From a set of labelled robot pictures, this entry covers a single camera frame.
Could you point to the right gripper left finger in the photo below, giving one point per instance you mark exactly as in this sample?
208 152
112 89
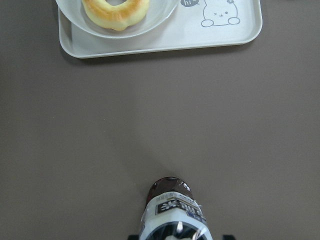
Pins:
133 237

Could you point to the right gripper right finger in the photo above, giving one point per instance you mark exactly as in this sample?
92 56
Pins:
227 237

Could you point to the dark tea bottle white cap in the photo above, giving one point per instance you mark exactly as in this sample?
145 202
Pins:
172 213

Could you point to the cream rabbit tray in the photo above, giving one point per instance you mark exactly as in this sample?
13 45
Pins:
193 24

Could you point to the glazed donut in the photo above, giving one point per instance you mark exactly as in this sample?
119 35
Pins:
116 17

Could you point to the white round plate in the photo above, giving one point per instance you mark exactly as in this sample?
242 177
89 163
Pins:
158 12

